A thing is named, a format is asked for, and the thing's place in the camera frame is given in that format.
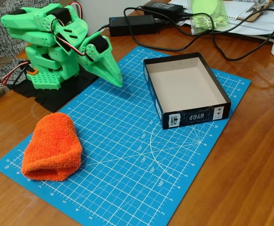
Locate brown clipboard with clip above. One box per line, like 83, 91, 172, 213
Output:
237, 0, 273, 23

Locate orange fluffy sock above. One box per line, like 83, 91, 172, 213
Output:
21, 112, 83, 182

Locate red white black servo wire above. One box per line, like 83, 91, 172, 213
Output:
50, 18, 89, 57

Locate grey knitted fabric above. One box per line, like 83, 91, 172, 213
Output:
0, 0, 46, 83

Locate red and black wires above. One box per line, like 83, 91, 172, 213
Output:
0, 60, 32, 87

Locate blue cutting mat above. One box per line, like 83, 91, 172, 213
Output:
0, 46, 252, 226

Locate green translucent cup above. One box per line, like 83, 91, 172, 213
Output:
189, 0, 230, 35

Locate black cardboard box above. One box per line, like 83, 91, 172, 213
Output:
143, 52, 232, 130

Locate large black power adapter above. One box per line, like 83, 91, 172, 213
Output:
108, 14, 158, 37

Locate white paper sheets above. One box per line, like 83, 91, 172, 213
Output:
169, 0, 274, 43

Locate slim black power adapter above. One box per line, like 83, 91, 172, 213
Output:
142, 0, 184, 15

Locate black power cable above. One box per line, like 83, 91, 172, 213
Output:
174, 13, 274, 61
123, 6, 274, 51

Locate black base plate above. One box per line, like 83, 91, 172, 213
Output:
12, 70, 100, 113

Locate thin black cable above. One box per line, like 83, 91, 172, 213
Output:
87, 24, 111, 38

